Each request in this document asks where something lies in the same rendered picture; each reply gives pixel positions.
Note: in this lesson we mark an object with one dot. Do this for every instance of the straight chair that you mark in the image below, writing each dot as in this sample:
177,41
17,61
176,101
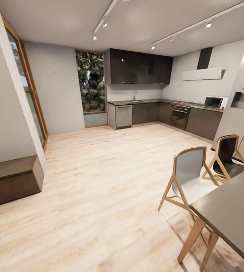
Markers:
222,162
188,185

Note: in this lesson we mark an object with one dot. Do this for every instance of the range hood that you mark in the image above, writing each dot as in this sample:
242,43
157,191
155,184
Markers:
203,72

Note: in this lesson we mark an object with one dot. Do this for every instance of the microwave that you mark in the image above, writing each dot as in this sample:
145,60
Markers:
217,102

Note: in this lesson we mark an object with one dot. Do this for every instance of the breakfast table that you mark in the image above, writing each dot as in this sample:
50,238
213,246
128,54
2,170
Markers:
223,211

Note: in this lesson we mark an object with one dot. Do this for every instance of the cabinet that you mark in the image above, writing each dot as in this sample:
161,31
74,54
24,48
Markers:
158,69
20,178
125,67

